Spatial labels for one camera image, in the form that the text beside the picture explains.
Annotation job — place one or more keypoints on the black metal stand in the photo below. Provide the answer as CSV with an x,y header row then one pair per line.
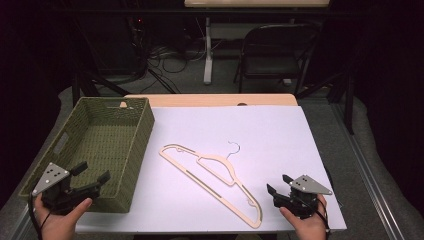
x,y
343,96
90,83

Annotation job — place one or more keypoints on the person's left hand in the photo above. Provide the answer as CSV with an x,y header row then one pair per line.
x,y
61,221

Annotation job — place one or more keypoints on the person's right hand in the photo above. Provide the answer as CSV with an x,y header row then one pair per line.
x,y
308,225

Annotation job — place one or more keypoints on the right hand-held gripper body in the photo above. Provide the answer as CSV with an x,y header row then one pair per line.
x,y
301,196

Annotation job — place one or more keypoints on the green woven basket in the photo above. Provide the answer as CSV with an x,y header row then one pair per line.
x,y
96,153

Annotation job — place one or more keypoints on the white table cover sheet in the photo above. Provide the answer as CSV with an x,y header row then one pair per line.
x,y
266,143

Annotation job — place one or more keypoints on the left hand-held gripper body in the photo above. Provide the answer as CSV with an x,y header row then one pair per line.
x,y
55,186

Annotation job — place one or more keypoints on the beige clothes hanger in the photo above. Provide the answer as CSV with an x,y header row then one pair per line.
x,y
213,180

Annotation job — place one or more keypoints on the white-legged desk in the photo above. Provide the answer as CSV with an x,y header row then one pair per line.
x,y
213,36

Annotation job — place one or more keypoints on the black folding chair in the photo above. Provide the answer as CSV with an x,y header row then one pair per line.
x,y
276,56

